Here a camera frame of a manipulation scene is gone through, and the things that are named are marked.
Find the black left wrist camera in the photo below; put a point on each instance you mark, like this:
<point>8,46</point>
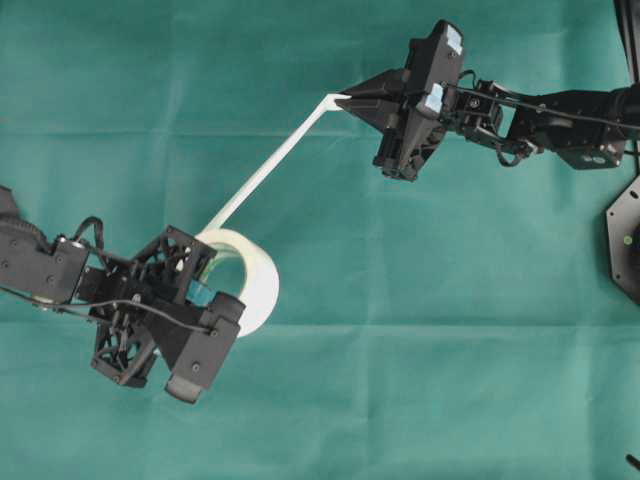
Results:
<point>194,341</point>

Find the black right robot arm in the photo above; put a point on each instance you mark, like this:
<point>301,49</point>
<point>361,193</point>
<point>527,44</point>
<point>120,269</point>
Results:
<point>586,129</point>

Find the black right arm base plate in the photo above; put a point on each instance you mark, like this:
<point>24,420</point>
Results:
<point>622,220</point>

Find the green table cloth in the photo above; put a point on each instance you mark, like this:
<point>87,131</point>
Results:
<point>460,326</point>

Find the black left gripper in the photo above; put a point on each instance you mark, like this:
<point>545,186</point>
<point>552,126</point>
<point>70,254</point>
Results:
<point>122,294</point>

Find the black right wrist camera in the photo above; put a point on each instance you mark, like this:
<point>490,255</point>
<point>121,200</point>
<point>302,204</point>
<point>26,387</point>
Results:
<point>434,63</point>

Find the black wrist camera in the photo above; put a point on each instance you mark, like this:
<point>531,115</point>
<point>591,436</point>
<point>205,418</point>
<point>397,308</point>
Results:
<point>194,341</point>
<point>434,63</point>

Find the white duct tape roll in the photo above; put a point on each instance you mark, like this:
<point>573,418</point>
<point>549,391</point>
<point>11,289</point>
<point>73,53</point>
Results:
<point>260,289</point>

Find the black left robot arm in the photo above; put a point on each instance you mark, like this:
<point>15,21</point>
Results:
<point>49,271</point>

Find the black aluminium frame rail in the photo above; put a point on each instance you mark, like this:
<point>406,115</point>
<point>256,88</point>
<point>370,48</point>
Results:
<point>627,16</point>

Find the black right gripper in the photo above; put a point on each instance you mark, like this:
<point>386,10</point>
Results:
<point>408,139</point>

